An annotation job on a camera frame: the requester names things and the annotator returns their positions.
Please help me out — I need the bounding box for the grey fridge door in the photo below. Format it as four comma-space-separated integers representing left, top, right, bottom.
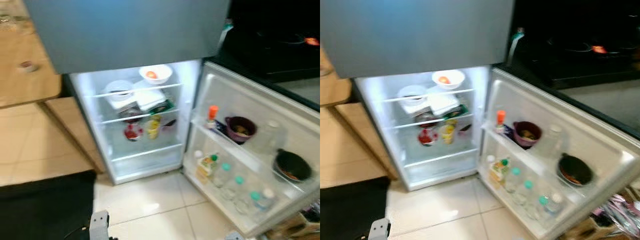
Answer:
182, 61, 321, 238
477, 67, 640, 240

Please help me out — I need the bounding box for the glass fridge shelf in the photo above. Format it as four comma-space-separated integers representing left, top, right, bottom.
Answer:
404, 148, 478, 168
87, 82, 183, 99
382, 88, 476, 104
111, 144, 184, 163
102, 111, 176, 126
396, 116, 471, 131

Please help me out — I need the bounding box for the grey fridge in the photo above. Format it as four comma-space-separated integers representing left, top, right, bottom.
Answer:
320, 0, 640, 240
22, 0, 321, 238

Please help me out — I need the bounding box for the clear jar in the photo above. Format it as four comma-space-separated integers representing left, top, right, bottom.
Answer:
540, 124, 566, 160
259, 119, 287, 156

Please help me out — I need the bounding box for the black bowl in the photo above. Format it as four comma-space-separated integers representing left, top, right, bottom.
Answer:
556, 153, 595, 187
273, 148, 313, 183

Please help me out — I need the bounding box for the purple pot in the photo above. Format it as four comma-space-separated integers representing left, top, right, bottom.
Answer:
224, 116, 258, 145
512, 121, 542, 149

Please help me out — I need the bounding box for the black stove top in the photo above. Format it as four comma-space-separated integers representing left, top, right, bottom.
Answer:
500, 0, 640, 123
220, 0, 321, 108

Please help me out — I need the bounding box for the pink black plastic bag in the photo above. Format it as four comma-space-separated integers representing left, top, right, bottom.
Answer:
300, 200, 321, 226
590, 192, 640, 238

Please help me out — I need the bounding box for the white cap water bottle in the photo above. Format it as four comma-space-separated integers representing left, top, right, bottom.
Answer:
259, 187, 277, 213
547, 192, 565, 219

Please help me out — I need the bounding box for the black carpet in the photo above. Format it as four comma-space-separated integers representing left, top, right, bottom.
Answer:
0, 170, 98, 240
320, 176, 391, 240

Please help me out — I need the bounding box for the white round container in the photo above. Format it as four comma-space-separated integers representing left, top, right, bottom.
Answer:
398, 84, 428, 106
104, 79, 135, 101

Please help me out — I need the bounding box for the teal cap water bottle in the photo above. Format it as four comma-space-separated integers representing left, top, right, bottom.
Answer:
518, 180, 536, 206
243, 191, 263, 216
532, 195, 551, 220
226, 175, 246, 201
505, 167, 522, 194
215, 162, 232, 190

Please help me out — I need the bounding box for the red white bowl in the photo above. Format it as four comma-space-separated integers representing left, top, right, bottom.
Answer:
418, 128, 439, 147
123, 124, 144, 143

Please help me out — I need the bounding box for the brown box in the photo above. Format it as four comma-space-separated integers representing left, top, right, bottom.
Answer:
265, 215, 321, 240
560, 217, 608, 240

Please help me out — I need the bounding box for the yellow juice carton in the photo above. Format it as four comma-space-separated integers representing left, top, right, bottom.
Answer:
489, 158, 512, 188
196, 154, 219, 184

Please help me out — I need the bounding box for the white food box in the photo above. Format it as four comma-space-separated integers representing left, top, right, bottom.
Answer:
426, 93, 461, 117
131, 88, 167, 112

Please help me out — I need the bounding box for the yellow cup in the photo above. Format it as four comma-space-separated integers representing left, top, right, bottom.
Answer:
146, 115, 162, 141
440, 119, 457, 145

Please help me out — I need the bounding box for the dark green packet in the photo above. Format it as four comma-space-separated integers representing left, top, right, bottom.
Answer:
444, 105, 470, 120
149, 100, 176, 115

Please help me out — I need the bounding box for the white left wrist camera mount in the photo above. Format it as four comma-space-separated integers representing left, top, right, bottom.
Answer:
367, 217, 392, 240
89, 210, 111, 240

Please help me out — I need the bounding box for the grey teal handled tool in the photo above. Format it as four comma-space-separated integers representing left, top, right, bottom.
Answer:
507, 27, 526, 66
218, 19, 235, 53

